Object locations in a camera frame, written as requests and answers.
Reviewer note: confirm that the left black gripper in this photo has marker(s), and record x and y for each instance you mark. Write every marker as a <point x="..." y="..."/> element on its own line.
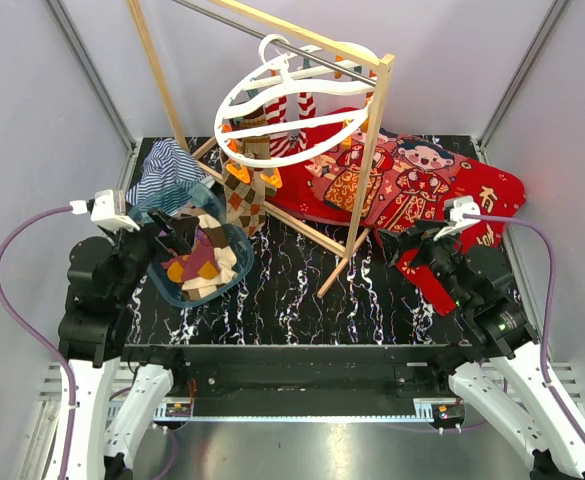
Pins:
<point x="184" y="229"/>

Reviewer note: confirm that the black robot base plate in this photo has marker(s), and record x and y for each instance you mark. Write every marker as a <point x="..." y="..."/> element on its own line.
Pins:
<point x="304" y="382"/>

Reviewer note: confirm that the blue plastic basket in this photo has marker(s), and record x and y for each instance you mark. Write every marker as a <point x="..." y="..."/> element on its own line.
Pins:
<point x="200" y="197"/>

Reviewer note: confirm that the metal hanging rod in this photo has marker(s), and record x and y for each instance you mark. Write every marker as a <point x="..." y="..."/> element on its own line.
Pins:
<point x="332" y="66"/>

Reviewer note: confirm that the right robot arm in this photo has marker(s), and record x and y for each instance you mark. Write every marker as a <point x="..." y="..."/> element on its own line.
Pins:
<point x="504" y="373"/>

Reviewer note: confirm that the wooden clothes rack frame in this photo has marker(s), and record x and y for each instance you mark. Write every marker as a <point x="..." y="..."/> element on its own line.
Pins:
<point x="370" y="66"/>

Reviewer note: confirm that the white round sock hanger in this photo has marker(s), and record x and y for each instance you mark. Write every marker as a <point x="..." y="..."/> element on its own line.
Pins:
<point x="274" y="79"/>

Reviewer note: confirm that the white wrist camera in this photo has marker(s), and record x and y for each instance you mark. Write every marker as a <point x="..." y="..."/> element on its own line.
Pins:
<point x="460" y="214"/>
<point x="107" y="210"/>

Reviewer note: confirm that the blue striped cloth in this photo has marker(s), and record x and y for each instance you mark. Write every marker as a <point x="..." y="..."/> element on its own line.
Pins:
<point x="168" y="173"/>

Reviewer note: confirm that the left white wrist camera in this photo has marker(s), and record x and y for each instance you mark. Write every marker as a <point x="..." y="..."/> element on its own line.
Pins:
<point x="107" y="210"/>

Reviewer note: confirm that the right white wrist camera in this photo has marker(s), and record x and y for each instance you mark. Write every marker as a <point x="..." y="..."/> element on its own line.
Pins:
<point x="460" y="214"/>

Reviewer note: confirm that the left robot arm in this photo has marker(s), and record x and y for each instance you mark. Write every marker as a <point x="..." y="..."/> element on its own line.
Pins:
<point x="103" y="276"/>

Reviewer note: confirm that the red cartoon blanket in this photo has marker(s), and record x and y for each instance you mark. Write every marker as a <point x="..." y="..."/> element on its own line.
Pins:
<point x="410" y="180"/>

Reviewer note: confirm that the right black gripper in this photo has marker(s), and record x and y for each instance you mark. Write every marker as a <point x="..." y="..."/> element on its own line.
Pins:
<point x="393" y="241"/>

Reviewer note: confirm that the orange clothes peg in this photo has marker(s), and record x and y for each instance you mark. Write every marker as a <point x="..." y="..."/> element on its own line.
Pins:
<point x="239" y="171"/>
<point x="272" y="177"/>

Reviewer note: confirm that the pile of socks in basket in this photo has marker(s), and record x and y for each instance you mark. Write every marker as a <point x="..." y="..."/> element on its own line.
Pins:
<point x="210" y="264"/>

